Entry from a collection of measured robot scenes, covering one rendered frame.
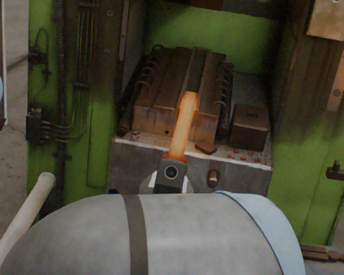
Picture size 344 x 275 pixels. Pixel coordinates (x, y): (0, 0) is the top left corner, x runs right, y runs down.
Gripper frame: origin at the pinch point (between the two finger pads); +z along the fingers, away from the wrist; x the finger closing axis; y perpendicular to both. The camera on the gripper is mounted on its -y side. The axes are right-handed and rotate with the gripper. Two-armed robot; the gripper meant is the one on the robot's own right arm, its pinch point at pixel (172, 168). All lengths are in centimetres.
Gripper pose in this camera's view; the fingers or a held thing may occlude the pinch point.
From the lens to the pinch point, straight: 100.3
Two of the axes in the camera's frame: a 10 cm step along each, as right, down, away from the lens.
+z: 0.8, -4.3, 9.0
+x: 9.8, 1.7, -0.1
